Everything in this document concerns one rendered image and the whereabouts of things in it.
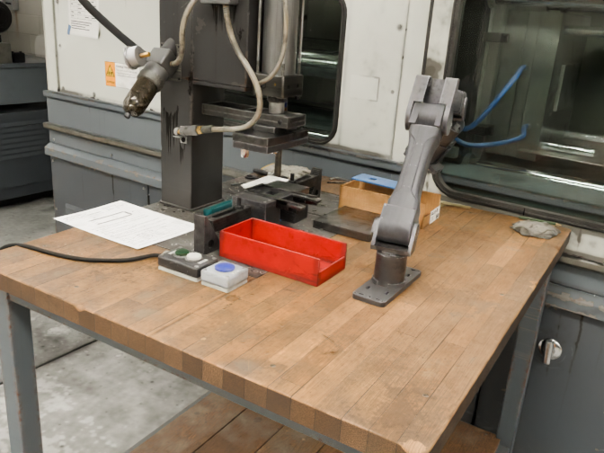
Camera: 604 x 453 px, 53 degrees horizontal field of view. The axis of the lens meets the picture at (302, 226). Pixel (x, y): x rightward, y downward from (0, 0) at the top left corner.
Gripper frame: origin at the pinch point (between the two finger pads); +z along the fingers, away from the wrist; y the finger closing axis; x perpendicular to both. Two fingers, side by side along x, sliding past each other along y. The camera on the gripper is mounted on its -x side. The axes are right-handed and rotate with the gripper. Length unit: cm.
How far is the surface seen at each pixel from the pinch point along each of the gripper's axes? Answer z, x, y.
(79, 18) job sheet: 66, -43, 171
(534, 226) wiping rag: -10.0, -12.1, -32.4
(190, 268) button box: 16, 68, 10
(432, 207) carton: 2.6, -5.7, -9.4
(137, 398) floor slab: 133, 12, 25
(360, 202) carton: 11.0, 5.8, 4.8
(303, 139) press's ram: 0.3, 23.3, 22.2
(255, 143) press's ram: 1.5, 39.0, 25.4
